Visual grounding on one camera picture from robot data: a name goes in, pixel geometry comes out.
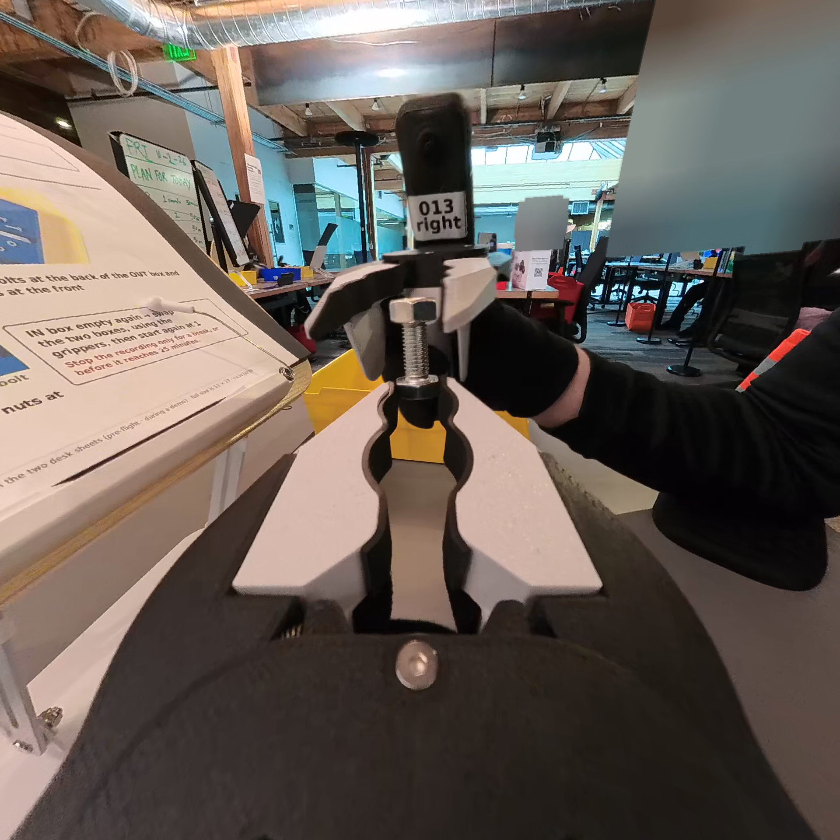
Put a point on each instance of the wooden pillar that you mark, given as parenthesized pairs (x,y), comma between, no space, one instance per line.
(239,131)

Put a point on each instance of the black chair armrest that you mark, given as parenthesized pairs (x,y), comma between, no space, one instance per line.
(741,544)

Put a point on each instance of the blue parts bin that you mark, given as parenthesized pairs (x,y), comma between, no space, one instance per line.
(274,274)

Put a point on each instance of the silver hex bolt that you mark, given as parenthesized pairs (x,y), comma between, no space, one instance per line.
(415,308)

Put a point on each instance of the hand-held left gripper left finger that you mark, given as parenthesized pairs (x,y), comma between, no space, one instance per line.
(308,512)

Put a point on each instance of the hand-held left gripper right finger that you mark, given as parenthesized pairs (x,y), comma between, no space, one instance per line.
(518,518)

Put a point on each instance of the printed instruction sheet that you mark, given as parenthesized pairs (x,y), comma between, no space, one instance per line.
(98,315)

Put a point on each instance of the person's right hand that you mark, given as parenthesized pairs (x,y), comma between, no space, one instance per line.
(518,361)

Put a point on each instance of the small easel board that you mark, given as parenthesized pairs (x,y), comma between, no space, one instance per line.
(220,210)

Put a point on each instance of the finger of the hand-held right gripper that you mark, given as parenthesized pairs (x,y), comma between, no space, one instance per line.
(364,334)
(469,295)

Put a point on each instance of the silver hex nut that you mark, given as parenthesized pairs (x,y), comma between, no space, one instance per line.
(418,388)

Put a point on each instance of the large whiteboard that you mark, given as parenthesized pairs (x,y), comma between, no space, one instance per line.
(157,190)

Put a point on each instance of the red plastic crate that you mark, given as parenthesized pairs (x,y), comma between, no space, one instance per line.
(641,316)

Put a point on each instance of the person's right forearm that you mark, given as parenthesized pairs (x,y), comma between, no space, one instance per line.
(722,433)

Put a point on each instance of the silver air duct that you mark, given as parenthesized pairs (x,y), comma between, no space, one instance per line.
(328,23)

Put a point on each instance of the white printed box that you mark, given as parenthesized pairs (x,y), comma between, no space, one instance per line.
(531,269)

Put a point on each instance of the black floor lamp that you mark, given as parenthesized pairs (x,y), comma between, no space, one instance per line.
(355,138)

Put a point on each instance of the orange safety vest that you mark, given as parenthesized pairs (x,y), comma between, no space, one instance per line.
(774,361)

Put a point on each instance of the clear stand bracket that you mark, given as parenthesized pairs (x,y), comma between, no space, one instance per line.
(19,709)

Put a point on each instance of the yellow plastic bin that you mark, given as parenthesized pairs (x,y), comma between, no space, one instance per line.
(341,394)

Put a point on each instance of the green exit sign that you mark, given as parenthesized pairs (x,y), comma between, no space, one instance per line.
(178,52)

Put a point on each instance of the black office chair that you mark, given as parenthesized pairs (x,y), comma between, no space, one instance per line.
(754,302)

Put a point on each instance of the curved document stand board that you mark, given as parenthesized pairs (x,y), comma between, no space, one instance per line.
(269,315)

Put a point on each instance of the paper notice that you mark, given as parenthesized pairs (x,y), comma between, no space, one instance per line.
(254,178)

